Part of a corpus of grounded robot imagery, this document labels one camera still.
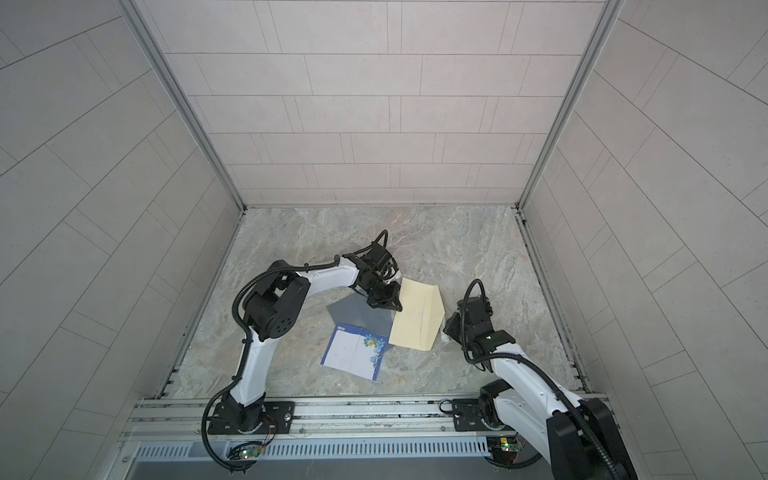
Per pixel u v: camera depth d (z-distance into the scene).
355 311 0.89
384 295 0.83
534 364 0.51
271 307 0.54
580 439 0.37
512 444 0.68
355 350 0.81
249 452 0.64
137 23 0.72
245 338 0.55
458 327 0.76
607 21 0.72
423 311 0.89
